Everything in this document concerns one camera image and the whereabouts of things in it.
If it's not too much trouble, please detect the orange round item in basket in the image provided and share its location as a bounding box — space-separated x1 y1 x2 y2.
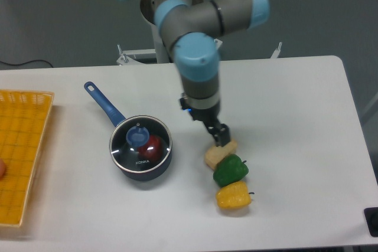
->
0 159 6 179

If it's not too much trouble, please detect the white bracket behind table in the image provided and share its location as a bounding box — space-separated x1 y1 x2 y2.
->
271 41 282 59

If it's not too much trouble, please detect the glass pot lid blue knob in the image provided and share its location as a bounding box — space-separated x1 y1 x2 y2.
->
109 114 173 174

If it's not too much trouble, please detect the dark pot blue handle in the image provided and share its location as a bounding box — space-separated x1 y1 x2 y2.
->
83 81 174 182

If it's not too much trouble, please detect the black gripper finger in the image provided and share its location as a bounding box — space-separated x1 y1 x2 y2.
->
217 123 231 147
204 122 220 146

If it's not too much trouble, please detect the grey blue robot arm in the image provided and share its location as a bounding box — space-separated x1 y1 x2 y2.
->
152 0 270 146

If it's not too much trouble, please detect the black cable on floor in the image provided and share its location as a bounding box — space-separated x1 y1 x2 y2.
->
0 59 54 68

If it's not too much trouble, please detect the beige bread loaf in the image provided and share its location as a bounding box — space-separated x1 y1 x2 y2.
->
204 139 238 171

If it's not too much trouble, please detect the green bell pepper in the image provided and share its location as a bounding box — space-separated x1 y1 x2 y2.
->
213 154 249 188

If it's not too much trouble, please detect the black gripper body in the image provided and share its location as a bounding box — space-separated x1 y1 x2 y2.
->
180 94 220 127

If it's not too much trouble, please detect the red bell pepper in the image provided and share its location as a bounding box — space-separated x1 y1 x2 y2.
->
138 135 162 162

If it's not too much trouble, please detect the yellow woven basket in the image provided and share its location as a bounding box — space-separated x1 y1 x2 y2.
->
1 89 54 227

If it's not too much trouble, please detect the black device at table edge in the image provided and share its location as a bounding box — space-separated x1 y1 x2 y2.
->
364 207 378 237

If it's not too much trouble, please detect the yellow bell pepper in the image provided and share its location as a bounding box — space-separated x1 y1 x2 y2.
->
216 181 252 210

